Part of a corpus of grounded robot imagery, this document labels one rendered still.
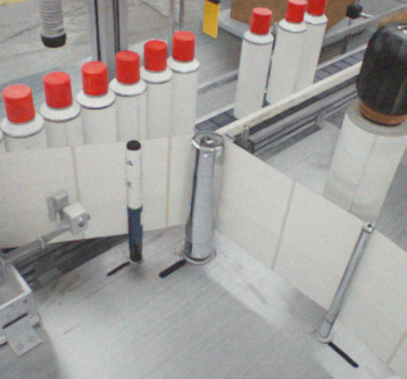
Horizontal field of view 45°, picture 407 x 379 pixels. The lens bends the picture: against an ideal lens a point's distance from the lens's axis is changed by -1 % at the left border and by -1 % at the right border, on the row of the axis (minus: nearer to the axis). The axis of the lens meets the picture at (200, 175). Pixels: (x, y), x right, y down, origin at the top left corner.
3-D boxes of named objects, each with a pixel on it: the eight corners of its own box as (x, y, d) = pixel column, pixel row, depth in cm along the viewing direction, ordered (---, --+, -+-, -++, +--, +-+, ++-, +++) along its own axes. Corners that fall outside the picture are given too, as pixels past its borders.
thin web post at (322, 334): (324, 347, 57) (372, 236, 45) (311, 335, 58) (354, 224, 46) (334, 337, 58) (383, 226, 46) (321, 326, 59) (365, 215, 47)
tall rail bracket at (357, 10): (356, 68, 124) (375, 4, 113) (333, 57, 127) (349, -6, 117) (363, 64, 125) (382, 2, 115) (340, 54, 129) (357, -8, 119)
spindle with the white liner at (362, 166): (352, 251, 69) (428, 54, 50) (302, 215, 74) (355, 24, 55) (385, 222, 74) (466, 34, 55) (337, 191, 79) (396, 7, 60)
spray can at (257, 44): (246, 126, 91) (263, 19, 78) (227, 114, 94) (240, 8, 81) (265, 117, 94) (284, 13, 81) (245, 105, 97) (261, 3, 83)
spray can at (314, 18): (299, 101, 99) (322, 1, 86) (280, 90, 102) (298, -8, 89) (314, 94, 102) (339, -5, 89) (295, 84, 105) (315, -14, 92)
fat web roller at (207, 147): (196, 271, 64) (207, 156, 52) (173, 250, 67) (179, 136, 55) (221, 254, 67) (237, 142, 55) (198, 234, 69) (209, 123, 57)
